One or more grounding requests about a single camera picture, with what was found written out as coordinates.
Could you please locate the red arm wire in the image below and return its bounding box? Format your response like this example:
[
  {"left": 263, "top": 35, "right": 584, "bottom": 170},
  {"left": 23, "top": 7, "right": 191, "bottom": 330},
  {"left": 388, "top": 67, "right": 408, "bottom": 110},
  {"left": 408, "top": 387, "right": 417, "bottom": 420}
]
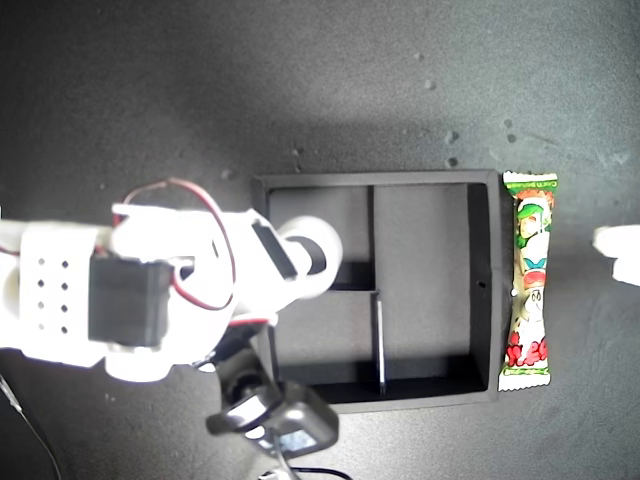
[{"left": 112, "top": 178, "right": 237, "bottom": 312}]

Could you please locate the black compartment tray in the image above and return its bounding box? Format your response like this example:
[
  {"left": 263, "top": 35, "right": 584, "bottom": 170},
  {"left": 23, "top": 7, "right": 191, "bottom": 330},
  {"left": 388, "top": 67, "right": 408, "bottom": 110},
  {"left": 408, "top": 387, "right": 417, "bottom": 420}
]
[{"left": 249, "top": 169, "right": 503, "bottom": 415}]

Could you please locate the green red snack bar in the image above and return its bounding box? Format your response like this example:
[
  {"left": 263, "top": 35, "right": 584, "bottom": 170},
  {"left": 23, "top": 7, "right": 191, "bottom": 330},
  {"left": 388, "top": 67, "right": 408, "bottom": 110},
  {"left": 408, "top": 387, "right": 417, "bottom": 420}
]
[{"left": 497, "top": 170, "right": 559, "bottom": 393}]

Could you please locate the thin grey cable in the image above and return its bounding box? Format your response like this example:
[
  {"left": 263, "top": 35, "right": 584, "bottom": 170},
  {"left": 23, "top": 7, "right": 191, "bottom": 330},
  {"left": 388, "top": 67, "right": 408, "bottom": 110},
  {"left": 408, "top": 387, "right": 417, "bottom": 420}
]
[{"left": 0, "top": 374, "right": 62, "bottom": 480}]

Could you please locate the large white tape roll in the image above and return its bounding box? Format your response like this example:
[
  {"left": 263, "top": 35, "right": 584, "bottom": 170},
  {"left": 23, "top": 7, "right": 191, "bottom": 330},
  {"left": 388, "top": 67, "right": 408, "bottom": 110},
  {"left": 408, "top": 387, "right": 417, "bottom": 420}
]
[{"left": 276, "top": 215, "right": 344, "bottom": 302}]

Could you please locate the black camera cable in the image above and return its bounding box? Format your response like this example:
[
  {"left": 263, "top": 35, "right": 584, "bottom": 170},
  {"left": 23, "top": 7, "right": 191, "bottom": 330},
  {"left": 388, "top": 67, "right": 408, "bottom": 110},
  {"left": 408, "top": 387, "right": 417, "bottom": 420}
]
[{"left": 259, "top": 439, "right": 351, "bottom": 480}]

